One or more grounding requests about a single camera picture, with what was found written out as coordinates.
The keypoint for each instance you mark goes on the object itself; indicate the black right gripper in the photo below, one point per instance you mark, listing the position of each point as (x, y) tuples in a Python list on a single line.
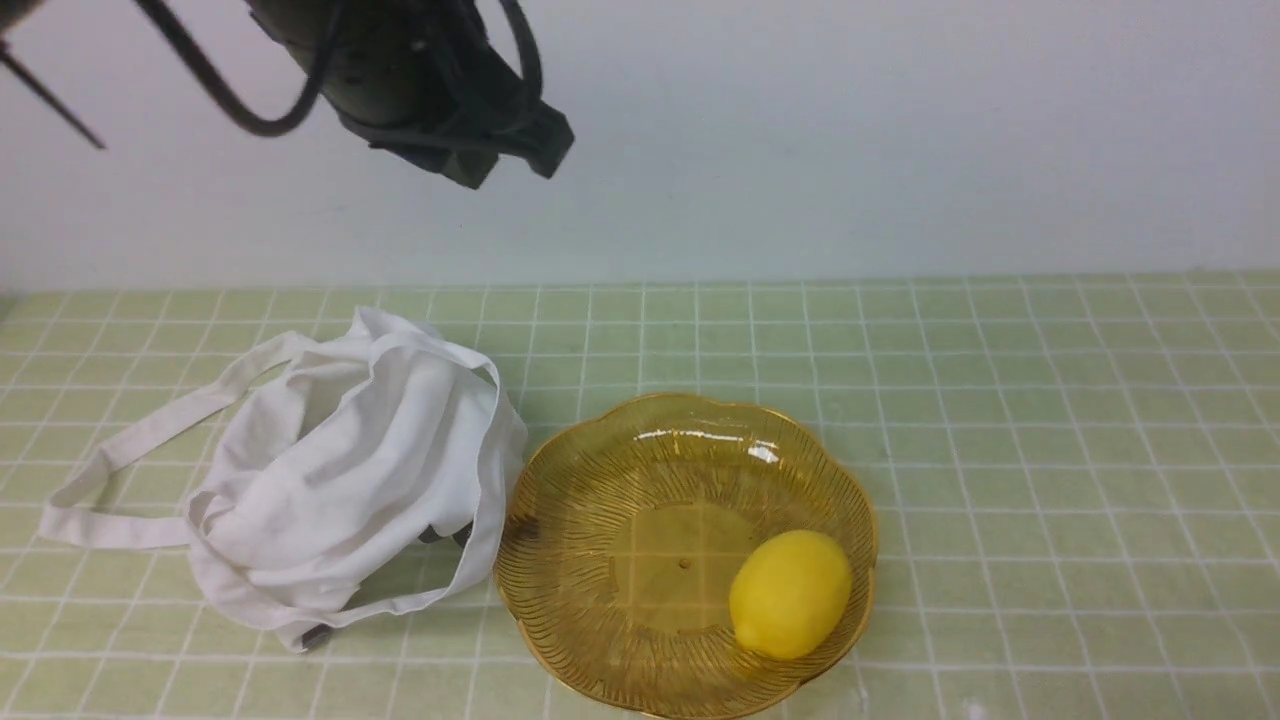
[(421, 79)]

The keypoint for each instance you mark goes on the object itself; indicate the amber glass flower plate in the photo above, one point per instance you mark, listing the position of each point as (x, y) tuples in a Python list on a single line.
[(625, 532)]

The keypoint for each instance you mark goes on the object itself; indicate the white cloth bag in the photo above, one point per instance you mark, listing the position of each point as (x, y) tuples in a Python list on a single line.
[(364, 475)]

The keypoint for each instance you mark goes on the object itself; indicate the yellow lemon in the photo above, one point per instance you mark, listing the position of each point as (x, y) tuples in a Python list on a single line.
[(789, 594)]

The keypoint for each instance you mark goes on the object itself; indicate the green checkered tablecloth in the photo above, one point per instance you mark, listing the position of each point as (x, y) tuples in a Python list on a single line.
[(1075, 479)]

